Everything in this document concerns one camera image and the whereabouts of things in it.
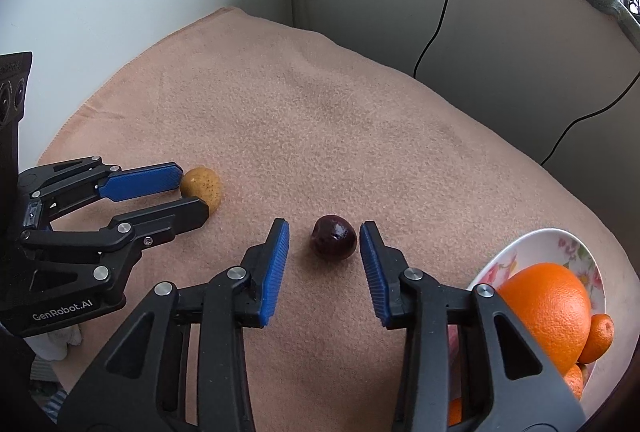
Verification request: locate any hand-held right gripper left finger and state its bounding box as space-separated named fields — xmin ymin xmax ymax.
xmin=57 ymin=218 xmax=291 ymax=432

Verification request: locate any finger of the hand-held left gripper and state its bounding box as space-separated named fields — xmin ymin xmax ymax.
xmin=20 ymin=157 xmax=185 ymax=216
xmin=17 ymin=196 xmax=209 ymax=285

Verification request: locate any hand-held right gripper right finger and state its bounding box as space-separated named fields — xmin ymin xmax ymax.
xmin=359 ymin=220 xmax=587 ymax=432

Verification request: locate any oval brown spotted fruit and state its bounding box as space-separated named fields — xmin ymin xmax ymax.
xmin=180 ymin=166 xmax=223 ymax=216

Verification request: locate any dark red plum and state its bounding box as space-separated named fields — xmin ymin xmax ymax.
xmin=310 ymin=214 xmax=357 ymax=262

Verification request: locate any large orange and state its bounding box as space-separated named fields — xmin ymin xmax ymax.
xmin=492 ymin=262 xmax=593 ymax=363

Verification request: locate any white floral bowl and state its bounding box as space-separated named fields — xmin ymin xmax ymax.
xmin=447 ymin=228 xmax=607 ymax=428

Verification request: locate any small orange kumquat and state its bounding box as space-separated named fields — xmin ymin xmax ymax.
xmin=577 ymin=313 xmax=615 ymax=365

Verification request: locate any striped cloth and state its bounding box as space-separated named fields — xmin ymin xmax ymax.
xmin=27 ymin=374 xmax=68 ymax=415

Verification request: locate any peach fleece blanket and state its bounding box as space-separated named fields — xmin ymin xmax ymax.
xmin=35 ymin=7 xmax=626 ymax=432

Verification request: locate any black charger cable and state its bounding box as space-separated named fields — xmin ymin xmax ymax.
xmin=541 ymin=72 xmax=640 ymax=164

